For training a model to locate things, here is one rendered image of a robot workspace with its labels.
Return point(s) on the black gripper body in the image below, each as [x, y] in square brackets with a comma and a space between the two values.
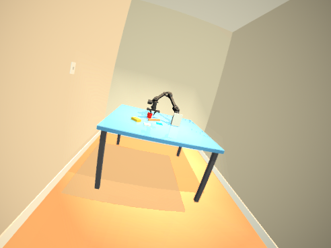
[153, 109]

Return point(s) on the yellow block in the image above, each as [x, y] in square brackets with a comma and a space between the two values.
[136, 119]

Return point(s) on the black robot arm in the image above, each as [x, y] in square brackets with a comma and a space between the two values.
[154, 101]

